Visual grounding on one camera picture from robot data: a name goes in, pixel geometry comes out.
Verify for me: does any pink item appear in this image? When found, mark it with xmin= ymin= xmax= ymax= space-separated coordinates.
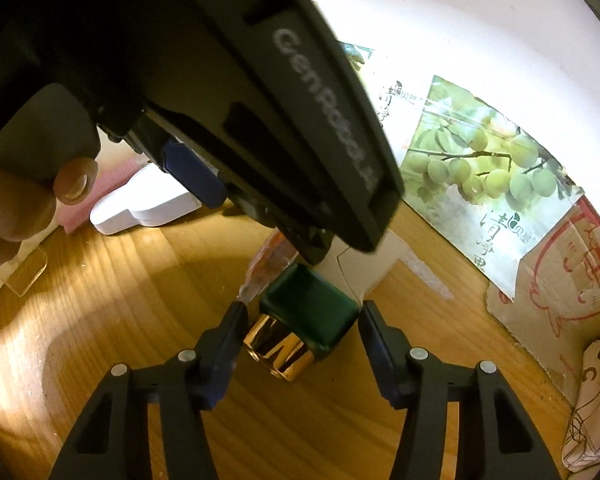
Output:
xmin=237 ymin=229 xmax=298 ymax=304

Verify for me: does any person's left hand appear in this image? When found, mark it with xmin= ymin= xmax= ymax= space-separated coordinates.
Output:
xmin=0 ymin=157 xmax=98 ymax=266

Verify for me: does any clear plastic box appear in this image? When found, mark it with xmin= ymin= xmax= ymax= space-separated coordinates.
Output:
xmin=0 ymin=246 xmax=47 ymax=297

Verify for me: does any pink sponge block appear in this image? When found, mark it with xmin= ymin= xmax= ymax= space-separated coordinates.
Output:
xmin=55 ymin=158 xmax=146 ymax=234

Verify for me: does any cardboard piece with red print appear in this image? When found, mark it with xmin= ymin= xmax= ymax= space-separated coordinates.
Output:
xmin=486 ymin=197 xmax=600 ymax=404

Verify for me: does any white foam shape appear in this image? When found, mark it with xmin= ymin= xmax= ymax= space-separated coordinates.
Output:
xmin=90 ymin=164 xmax=202 ymax=235

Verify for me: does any green bottle with gold cap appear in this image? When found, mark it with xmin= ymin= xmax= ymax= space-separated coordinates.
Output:
xmin=244 ymin=263 xmax=361 ymax=382

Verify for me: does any patterned canvas bag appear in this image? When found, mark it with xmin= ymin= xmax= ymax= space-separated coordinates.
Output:
xmin=562 ymin=338 xmax=600 ymax=479

